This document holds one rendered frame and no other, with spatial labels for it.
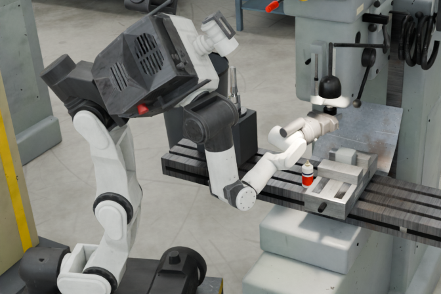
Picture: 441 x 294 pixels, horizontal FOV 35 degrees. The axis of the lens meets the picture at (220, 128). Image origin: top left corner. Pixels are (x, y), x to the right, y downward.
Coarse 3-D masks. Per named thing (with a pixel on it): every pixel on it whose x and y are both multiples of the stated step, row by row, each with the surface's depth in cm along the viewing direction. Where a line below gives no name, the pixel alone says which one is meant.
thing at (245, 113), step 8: (240, 112) 271; (248, 112) 274; (256, 112) 275; (240, 120) 268; (248, 120) 271; (256, 120) 276; (232, 128) 270; (240, 128) 268; (248, 128) 273; (256, 128) 278; (232, 136) 272; (240, 136) 270; (248, 136) 274; (256, 136) 279; (240, 144) 271; (248, 144) 276; (256, 144) 281; (240, 152) 273; (248, 152) 277; (256, 152) 282; (240, 160) 274
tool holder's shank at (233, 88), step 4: (232, 68) 263; (232, 72) 264; (232, 76) 265; (232, 80) 266; (236, 80) 267; (232, 84) 267; (236, 84) 267; (232, 88) 267; (236, 88) 268; (232, 92) 268; (236, 92) 268
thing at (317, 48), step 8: (312, 48) 225; (320, 48) 224; (312, 56) 227; (320, 56) 226; (312, 64) 228; (320, 64) 227; (312, 72) 230; (320, 72) 228; (312, 80) 231; (312, 88) 232; (312, 96) 234; (320, 104) 233
